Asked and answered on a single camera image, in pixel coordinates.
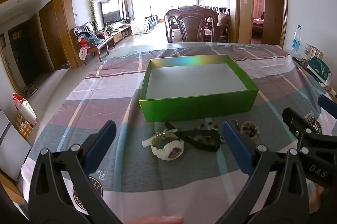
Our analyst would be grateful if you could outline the plaid tablecloth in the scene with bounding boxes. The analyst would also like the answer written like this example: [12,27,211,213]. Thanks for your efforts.
[21,42,337,224]

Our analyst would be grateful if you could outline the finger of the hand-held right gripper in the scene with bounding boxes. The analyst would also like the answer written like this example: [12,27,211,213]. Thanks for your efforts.
[282,107,337,159]
[317,94,337,116]

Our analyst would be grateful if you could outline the white play fence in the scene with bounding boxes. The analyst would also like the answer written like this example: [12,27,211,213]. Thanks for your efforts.
[131,16,159,35]

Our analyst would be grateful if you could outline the brown bead bracelet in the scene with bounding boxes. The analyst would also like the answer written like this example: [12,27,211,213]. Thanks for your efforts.
[238,121,261,139]

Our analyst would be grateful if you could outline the flat screen television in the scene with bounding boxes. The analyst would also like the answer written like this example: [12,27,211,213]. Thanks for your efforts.
[101,0,124,27]

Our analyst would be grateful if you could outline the wooden armchair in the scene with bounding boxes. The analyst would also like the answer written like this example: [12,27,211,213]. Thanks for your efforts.
[73,21,115,66]

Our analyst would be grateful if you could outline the plastic water bottle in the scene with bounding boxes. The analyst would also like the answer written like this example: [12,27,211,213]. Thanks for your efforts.
[291,25,303,57]

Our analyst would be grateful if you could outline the white wristwatch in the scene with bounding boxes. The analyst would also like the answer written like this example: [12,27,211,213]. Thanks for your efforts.
[142,131,186,161]

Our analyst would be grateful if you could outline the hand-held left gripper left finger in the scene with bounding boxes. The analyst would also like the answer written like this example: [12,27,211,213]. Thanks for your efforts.
[28,120,124,224]

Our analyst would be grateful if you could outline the green vine garland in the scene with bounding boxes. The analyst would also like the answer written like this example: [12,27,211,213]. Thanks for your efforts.
[87,0,98,30]

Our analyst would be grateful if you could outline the small printed cartons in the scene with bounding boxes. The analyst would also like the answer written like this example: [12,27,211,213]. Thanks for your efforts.
[303,44,325,60]

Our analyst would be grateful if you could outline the pair of shoes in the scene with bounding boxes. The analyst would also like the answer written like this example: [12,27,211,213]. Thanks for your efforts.
[22,83,39,97]

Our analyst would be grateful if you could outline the pile of clothes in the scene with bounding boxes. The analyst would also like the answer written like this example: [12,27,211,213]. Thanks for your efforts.
[78,31,106,61]

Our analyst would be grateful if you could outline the dark entrance door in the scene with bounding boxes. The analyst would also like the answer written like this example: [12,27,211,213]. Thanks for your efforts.
[8,19,40,86]

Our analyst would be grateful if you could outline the person's left hand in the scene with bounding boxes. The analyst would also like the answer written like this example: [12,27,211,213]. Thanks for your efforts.
[123,216,185,224]

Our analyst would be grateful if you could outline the person's right hand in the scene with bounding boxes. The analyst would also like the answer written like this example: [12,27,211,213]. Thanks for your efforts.
[310,184,329,214]

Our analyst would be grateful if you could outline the grey cabinet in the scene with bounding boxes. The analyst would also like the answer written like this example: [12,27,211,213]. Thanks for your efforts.
[0,107,32,170]

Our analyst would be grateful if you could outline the black wristwatch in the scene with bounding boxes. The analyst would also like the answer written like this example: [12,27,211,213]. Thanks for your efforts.
[164,121,222,153]

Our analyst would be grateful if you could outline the green cardboard box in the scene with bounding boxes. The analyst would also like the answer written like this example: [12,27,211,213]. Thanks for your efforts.
[139,54,260,123]

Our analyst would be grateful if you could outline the patterned cardboard box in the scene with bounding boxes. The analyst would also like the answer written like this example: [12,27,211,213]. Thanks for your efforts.
[16,114,34,140]

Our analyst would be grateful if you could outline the pink curtain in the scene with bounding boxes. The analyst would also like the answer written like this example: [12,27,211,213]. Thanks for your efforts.
[253,0,265,20]

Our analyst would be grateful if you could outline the dark bead bracelet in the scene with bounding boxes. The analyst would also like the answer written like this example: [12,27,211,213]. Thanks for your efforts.
[194,121,221,141]

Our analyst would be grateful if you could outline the carved wooden dining chair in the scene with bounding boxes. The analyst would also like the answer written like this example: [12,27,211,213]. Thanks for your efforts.
[164,5,219,43]

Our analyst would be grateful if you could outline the wooden television cabinet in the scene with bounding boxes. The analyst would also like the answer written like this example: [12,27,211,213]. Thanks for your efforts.
[112,25,132,47]

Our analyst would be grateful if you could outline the wooden chair with cushion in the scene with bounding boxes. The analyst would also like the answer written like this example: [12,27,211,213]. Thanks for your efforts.
[216,12,231,43]

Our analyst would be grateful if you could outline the green packaged box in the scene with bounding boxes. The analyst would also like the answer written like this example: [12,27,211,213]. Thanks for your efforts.
[306,56,333,87]

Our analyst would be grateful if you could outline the red and white paper bag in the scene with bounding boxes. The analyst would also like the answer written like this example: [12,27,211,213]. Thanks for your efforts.
[12,93,37,126]

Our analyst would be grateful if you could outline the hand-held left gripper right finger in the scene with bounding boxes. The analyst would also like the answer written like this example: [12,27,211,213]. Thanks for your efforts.
[218,120,310,224]

